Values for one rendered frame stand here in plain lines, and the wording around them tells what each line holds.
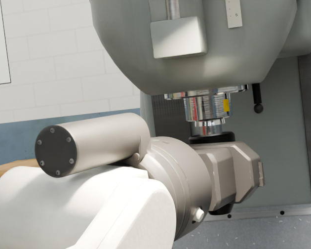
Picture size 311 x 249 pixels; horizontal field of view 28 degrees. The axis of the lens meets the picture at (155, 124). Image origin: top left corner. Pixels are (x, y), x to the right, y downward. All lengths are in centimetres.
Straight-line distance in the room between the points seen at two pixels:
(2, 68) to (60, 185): 501
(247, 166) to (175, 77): 10
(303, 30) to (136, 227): 40
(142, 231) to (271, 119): 63
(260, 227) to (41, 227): 63
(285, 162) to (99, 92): 415
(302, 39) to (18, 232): 42
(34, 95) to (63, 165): 491
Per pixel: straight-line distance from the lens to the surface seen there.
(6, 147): 544
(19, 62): 536
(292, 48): 73
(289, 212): 101
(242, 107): 100
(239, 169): 57
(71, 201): 41
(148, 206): 39
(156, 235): 41
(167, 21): 51
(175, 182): 47
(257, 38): 55
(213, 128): 62
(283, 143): 100
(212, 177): 53
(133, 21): 56
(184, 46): 50
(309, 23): 73
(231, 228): 101
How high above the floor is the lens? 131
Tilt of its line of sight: 3 degrees down
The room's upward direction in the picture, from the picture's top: 7 degrees counter-clockwise
